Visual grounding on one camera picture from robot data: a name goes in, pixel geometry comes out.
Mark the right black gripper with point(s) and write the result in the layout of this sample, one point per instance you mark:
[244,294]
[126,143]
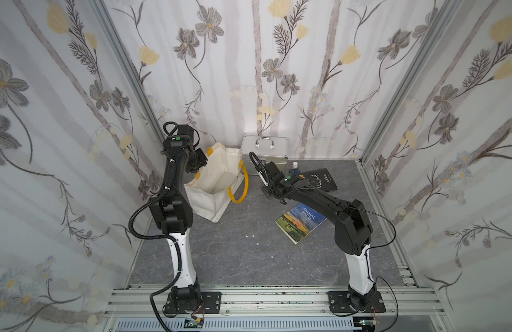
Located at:
[266,191]

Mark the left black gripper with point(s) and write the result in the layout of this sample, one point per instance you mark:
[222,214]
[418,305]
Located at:
[200,160]

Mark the white canvas bag yellow handles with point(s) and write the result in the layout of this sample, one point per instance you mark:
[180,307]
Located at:
[222,181]

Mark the green blue Animal Farm book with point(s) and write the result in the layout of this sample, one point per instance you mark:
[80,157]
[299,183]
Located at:
[299,222]

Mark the black book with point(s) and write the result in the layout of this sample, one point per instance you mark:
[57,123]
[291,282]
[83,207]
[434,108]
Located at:
[321,179]

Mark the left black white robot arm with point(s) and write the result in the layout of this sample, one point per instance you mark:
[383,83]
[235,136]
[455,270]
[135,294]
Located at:
[174,216]

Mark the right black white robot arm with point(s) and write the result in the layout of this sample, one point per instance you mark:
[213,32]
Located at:
[352,227]

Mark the small white bottle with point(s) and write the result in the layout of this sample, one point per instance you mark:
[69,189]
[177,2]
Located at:
[295,168]

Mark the silver aluminium first aid case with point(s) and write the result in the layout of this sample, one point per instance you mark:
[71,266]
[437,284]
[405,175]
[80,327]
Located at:
[268,149]

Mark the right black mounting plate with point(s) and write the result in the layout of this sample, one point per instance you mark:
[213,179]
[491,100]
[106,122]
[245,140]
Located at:
[344,302]

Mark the black mounting plate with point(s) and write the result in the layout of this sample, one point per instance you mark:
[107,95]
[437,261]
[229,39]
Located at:
[344,302]
[207,303]

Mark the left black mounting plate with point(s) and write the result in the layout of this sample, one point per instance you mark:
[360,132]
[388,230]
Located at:
[207,303]

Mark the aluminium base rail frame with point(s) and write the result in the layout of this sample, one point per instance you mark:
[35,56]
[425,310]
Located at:
[308,308]

